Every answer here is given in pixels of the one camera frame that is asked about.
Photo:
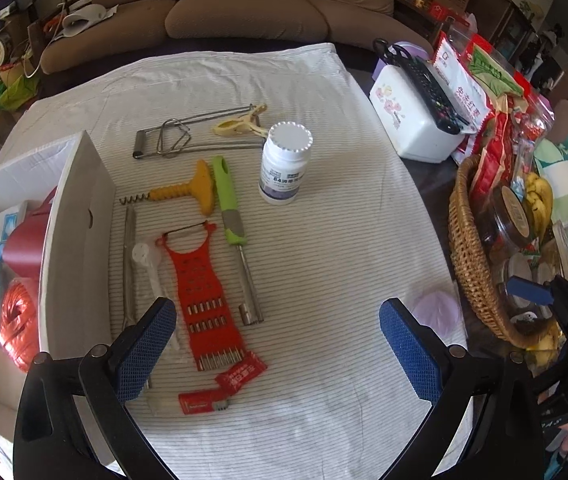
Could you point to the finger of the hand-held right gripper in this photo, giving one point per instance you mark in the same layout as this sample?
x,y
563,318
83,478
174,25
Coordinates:
x,y
528,289

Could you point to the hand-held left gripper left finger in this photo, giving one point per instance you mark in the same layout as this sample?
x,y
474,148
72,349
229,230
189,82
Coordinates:
x,y
141,357

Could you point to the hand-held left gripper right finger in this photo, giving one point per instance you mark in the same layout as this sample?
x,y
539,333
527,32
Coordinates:
x,y
408,357

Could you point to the white cardboard box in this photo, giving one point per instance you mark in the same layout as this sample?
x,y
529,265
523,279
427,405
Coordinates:
x,y
76,240

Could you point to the red bag-shaped gift box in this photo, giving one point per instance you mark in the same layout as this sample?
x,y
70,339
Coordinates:
x,y
24,250

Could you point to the jar with silver lid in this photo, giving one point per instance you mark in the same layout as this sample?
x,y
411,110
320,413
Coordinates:
x,y
521,266

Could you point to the purple round pad in wrapper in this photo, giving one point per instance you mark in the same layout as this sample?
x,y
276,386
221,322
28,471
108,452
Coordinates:
x,y
436,312

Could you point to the wicker basket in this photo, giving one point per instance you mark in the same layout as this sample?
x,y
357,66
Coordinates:
x,y
468,270

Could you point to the small red box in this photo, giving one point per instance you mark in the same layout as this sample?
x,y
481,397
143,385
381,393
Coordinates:
x,y
199,402

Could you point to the glass jar with brown lid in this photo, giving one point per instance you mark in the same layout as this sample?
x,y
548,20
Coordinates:
x,y
513,215

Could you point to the bananas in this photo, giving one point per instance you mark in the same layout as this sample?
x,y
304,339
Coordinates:
x,y
538,200

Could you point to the red plastic grater peeler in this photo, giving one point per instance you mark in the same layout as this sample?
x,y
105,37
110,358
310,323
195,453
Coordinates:
x,y
199,280

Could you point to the red sachet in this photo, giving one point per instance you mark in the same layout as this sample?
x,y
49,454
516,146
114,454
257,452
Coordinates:
x,y
239,372

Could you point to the white plastic scoop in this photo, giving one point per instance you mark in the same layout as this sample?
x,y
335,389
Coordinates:
x,y
141,255

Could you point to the green white tissue pack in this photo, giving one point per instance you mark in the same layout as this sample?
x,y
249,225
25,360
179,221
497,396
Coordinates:
x,y
563,175

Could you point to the striped white tablecloth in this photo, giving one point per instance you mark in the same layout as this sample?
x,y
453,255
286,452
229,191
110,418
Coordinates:
x,y
339,210

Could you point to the red snack packets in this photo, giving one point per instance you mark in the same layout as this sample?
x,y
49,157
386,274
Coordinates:
x,y
501,125

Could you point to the white tissue box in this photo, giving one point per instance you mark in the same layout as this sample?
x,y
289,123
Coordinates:
x,y
413,132

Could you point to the white red snack packet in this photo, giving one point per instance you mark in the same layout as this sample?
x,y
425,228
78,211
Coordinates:
x,y
458,90

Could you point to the black remote control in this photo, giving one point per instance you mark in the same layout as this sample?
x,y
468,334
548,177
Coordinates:
x,y
428,95

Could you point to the white pill bottle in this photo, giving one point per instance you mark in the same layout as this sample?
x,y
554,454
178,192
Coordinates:
x,y
281,175

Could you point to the yellow clothespin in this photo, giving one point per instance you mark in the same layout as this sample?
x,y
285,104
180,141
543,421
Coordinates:
x,y
236,125

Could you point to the dark wooden cabinet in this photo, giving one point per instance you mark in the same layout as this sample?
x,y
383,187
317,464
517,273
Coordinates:
x,y
501,20

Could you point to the black scissors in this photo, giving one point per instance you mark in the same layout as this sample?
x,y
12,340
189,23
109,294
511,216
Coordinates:
x,y
388,50

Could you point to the green plastic bags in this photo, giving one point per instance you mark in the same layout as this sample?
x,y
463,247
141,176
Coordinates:
x,y
9,94

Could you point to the grey white neck massager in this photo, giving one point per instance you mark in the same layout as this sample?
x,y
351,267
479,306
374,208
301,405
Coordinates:
x,y
84,19

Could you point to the brown sofa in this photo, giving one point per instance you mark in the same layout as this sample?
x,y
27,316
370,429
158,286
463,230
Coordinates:
x,y
244,15

